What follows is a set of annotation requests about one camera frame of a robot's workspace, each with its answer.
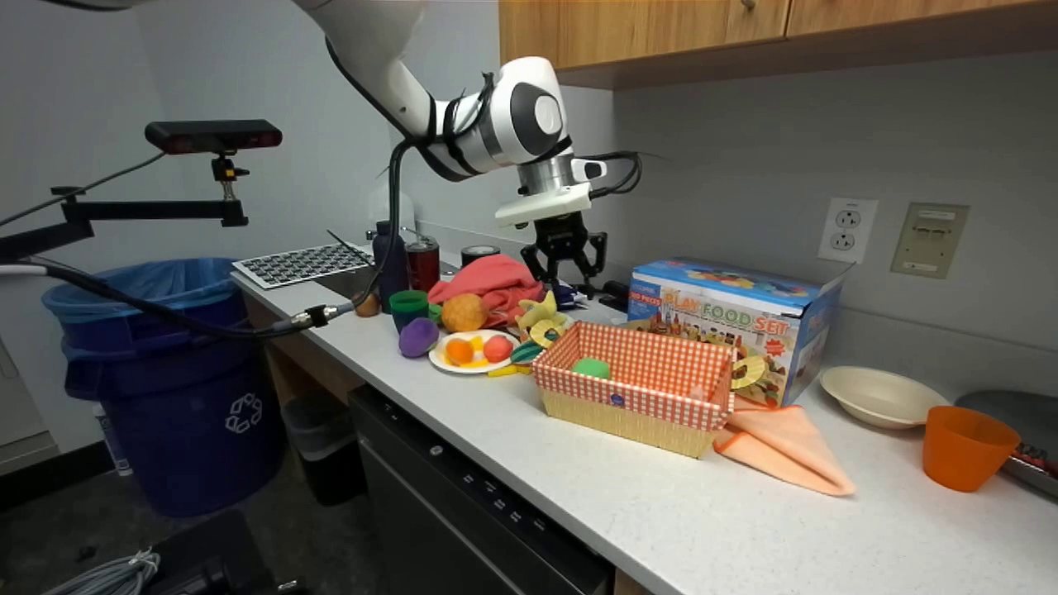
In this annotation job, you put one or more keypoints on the red checkered cardboard box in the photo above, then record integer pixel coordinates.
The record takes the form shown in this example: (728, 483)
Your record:
(628, 414)

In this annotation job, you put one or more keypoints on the dark can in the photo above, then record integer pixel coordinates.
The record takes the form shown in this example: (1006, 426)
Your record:
(479, 256)

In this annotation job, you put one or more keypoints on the black stapler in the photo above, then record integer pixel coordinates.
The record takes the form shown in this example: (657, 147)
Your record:
(615, 295)

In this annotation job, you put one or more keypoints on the white wrist mount plate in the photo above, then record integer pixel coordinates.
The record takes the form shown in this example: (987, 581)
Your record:
(547, 204)

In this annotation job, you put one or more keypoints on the blue toy food box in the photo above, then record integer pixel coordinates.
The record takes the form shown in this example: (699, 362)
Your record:
(747, 318)

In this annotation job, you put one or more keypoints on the blue recycling bin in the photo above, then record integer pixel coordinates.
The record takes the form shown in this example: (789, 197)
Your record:
(177, 397)

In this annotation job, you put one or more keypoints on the orange cloth napkin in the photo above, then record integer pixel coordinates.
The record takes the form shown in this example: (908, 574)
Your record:
(789, 448)

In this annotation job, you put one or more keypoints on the black cooktop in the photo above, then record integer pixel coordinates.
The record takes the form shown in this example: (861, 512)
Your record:
(1028, 430)

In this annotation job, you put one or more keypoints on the large white plate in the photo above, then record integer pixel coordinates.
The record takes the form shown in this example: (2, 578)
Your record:
(474, 367)

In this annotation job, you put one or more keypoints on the green plushy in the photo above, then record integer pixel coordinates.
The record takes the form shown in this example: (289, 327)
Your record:
(592, 367)

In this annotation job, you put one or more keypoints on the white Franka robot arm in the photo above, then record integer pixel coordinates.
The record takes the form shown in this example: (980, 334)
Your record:
(518, 118)

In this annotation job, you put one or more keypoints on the green cup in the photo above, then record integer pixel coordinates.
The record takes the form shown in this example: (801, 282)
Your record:
(409, 304)

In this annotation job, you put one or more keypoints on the black floor equipment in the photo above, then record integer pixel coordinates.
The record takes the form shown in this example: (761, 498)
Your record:
(209, 558)

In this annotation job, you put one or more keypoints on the yellow plush banana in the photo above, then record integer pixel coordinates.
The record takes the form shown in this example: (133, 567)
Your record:
(547, 318)

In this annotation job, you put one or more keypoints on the yellow plush strip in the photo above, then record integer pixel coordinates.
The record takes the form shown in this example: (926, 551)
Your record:
(506, 372)

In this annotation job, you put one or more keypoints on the orange plastic cup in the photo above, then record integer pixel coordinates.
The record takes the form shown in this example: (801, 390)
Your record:
(968, 452)

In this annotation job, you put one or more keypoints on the red plush peach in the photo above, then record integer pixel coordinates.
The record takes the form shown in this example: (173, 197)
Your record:
(498, 347)

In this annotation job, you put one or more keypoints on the white wall outlet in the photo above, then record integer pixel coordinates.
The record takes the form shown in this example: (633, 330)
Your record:
(847, 228)

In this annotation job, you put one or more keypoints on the red cup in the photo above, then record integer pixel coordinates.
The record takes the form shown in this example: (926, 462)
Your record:
(425, 269)

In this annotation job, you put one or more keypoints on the beige bowl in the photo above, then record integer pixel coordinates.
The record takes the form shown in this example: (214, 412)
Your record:
(880, 396)

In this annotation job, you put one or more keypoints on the small black waste bin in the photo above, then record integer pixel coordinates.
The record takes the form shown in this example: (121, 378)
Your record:
(326, 448)

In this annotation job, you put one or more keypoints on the yellow plush pineapple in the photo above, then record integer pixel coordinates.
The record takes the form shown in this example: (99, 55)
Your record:
(465, 317)

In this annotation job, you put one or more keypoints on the black dishwasher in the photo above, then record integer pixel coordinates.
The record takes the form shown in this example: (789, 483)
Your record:
(465, 516)

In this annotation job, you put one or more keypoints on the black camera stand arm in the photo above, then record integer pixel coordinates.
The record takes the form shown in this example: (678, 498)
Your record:
(145, 211)

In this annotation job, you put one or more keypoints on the plush watermelon slice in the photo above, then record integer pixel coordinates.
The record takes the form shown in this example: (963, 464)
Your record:
(526, 352)

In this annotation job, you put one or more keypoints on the purple plush grape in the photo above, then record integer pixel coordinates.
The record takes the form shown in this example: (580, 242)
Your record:
(417, 340)

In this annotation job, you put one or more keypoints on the white keyboard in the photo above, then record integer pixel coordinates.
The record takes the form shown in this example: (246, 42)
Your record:
(301, 265)

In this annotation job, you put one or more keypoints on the beige wall switch plate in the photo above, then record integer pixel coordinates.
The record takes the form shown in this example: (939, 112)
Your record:
(929, 241)

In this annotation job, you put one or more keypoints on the dark blue bottle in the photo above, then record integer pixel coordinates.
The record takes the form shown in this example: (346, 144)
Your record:
(385, 265)

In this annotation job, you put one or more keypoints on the orange plush fruit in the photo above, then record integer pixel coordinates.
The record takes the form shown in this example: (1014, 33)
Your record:
(462, 352)

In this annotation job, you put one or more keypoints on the small brown toy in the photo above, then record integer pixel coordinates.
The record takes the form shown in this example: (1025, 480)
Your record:
(364, 304)

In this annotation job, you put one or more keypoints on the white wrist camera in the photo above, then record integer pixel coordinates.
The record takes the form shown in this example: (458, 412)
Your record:
(583, 169)

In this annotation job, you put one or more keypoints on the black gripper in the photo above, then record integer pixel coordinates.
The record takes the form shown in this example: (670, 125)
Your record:
(565, 236)

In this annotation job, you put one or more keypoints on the black stereo camera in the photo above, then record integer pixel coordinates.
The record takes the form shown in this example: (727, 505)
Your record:
(215, 137)

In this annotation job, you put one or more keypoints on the wooden upper cabinet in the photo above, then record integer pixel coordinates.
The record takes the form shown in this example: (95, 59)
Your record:
(772, 28)

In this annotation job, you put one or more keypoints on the red cloth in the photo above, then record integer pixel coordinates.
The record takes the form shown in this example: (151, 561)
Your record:
(492, 282)

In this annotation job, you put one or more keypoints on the blue cloth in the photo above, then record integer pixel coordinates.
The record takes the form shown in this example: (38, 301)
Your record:
(569, 295)

